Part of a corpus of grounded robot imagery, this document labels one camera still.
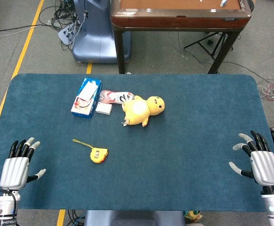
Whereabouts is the black cable bundle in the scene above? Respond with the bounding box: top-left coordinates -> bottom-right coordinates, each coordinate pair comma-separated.
38,0 -> 81,32

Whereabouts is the grey power strip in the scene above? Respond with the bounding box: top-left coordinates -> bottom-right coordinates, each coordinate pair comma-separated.
57,23 -> 78,45

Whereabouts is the small white box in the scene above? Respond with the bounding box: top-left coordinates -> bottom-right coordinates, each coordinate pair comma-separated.
95,103 -> 113,116

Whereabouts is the red white cable tangle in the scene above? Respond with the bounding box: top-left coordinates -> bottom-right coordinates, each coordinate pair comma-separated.
257,79 -> 274,102

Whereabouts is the brown wooden game table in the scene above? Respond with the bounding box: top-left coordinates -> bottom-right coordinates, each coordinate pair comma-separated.
110,0 -> 253,75

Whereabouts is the blue-grey machine base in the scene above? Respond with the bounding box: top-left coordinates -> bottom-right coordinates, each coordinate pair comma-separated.
71,0 -> 132,64

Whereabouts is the black tripod stand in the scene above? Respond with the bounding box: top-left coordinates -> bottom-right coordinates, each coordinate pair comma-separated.
183,32 -> 235,60

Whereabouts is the teal table cloth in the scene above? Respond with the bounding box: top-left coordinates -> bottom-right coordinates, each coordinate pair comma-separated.
0,73 -> 274,212

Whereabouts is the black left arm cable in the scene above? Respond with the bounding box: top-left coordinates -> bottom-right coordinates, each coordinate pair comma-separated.
6,190 -> 19,218

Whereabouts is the yellow tape measure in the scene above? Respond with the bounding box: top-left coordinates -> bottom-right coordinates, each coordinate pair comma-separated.
72,138 -> 110,164

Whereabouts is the yellow toy under table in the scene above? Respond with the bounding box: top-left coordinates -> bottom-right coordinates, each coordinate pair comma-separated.
183,210 -> 204,223

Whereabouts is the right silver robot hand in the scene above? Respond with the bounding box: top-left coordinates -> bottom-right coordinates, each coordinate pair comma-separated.
228,130 -> 274,189

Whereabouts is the pink white plastic package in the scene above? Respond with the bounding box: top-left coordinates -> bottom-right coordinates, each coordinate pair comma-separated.
99,90 -> 135,105

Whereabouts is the grey-blue robot torso base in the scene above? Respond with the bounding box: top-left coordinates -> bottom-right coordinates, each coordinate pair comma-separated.
83,210 -> 186,226

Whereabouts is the blue tissue box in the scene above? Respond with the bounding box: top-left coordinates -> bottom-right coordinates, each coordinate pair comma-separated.
70,77 -> 103,120

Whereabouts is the white tissue pack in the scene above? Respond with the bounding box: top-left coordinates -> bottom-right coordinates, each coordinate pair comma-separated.
78,82 -> 99,101

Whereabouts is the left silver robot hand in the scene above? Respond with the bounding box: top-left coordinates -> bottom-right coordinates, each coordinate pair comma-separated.
0,137 -> 47,191

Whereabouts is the yellow plush duck toy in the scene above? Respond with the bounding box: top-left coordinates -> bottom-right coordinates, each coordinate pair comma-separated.
121,95 -> 165,128

